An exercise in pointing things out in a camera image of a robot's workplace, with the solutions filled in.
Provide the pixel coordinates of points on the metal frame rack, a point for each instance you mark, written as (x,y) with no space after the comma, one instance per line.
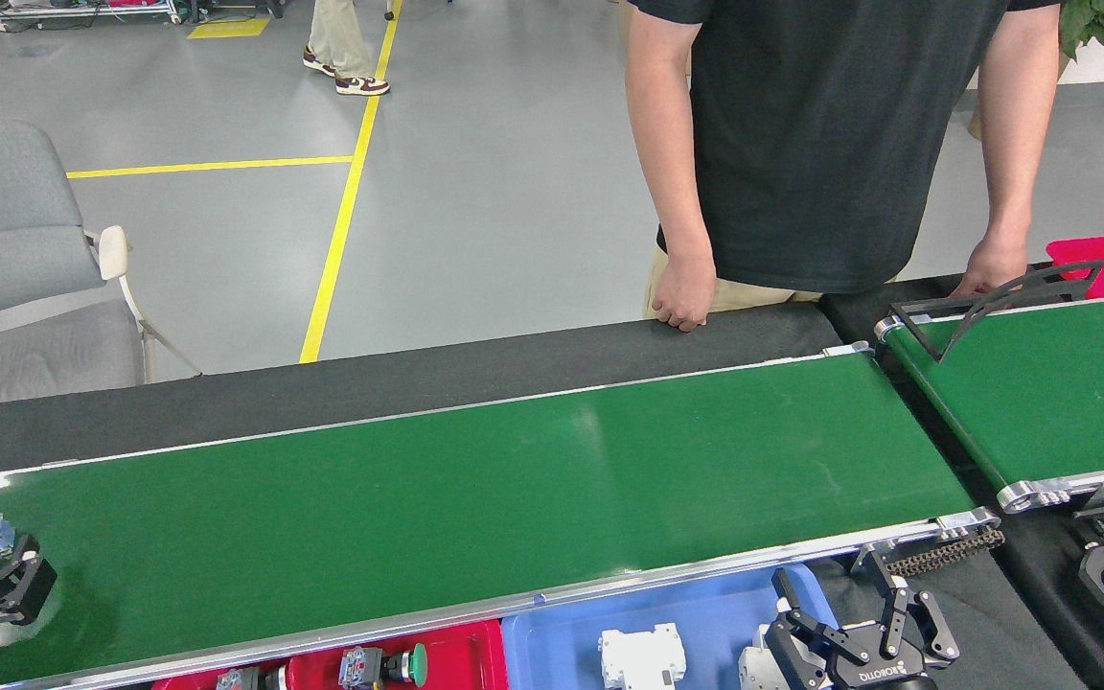
(82,11)

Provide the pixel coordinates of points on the bystander person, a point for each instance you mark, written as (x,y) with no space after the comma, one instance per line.
(341,38)

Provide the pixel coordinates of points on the person's right forearm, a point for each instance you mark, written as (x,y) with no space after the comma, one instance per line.
(677,192)

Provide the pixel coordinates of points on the white switch block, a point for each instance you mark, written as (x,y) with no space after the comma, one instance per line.
(758,666)
(641,656)

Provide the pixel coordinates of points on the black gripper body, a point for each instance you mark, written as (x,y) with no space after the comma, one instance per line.
(868,676)

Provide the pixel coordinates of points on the grey padded armchair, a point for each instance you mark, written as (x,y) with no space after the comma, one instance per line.
(6,211)

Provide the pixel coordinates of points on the person's left hand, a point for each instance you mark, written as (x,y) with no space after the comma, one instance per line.
(991,268)

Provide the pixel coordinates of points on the black triangular guide frame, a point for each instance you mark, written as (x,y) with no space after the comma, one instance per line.
(1084,278)

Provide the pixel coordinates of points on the red mushroom push button switch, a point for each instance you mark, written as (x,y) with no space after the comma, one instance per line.
(238,680)

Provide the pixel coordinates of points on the person's right hand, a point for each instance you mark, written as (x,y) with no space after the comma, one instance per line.
(684,287)

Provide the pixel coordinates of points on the short green belt conveyor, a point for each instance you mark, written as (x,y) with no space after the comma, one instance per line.
(1041,402)

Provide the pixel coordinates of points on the green leafy plant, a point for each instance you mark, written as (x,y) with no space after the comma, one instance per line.
(1093,19)

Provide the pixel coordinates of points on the green mushroom push button switch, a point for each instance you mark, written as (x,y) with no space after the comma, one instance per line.
(360,664)

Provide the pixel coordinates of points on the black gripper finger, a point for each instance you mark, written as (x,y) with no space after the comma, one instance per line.
(11,594)
(916,628)
(806,642)

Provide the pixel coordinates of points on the person's left forearm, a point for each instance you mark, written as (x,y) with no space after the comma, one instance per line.
(1012,182)

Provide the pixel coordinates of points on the blue plastic tray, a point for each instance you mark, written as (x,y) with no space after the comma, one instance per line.
(552,642)

